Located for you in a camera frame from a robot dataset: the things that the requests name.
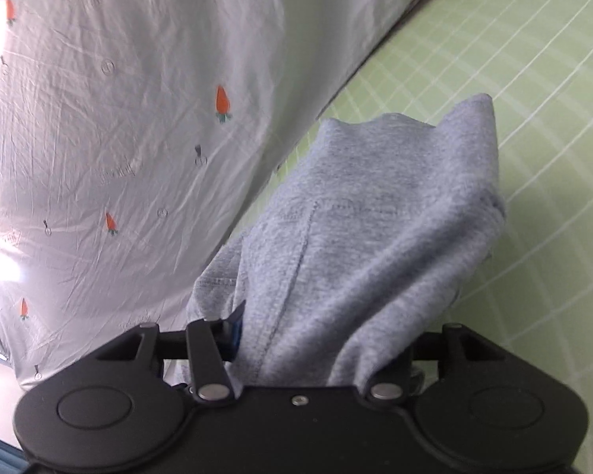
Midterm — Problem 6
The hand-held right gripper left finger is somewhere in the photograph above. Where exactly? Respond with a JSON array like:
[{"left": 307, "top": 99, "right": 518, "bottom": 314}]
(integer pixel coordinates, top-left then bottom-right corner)
[{"left": 94, "top": 306, "right": 246, "bottom": 402}]

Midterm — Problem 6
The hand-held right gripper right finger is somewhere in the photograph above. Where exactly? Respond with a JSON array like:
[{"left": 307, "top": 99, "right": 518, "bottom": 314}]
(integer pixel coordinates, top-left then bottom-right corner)
[{"left": 366, "top": 323, "right": 506, "bottom": 402}]

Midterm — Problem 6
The green grid mat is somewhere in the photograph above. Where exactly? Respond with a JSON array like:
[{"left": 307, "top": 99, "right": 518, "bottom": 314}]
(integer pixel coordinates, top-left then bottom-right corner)
[{"left": 225, "top": 0, "right": 593, "bottom": 474}]

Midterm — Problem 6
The grey zip hoodie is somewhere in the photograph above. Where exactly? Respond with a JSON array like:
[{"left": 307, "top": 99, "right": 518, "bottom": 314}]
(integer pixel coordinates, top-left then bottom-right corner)
[{"left": 187, "top": 93, "right": 508, "bottom": 389}]

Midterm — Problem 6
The grey carrot print sheet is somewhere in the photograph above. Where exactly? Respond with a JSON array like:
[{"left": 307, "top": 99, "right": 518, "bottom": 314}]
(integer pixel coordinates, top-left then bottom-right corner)
[{"left": 0, "top": 0, "right": 456, "bottom": 392}]

